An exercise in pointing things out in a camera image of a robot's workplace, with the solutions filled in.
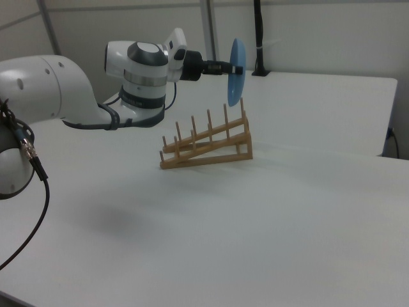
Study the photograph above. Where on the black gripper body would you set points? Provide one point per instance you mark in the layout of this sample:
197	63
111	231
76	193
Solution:
193	65

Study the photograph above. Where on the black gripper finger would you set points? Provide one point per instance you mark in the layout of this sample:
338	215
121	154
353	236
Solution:
227	63
239	69

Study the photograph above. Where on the blue round plate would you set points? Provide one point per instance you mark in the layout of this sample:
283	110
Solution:
238	51

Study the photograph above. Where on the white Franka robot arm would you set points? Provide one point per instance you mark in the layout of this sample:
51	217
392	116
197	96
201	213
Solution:
48	89

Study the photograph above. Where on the wooden plate rack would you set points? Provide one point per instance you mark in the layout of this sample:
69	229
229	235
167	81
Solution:
204	150

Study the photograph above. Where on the black pole with base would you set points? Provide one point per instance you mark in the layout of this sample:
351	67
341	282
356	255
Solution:
259	35

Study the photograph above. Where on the small blue plug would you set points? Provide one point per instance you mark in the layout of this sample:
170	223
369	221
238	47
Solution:
390	133

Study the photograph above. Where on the grey partition frame post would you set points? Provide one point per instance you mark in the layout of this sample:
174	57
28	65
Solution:
211	28
51	28

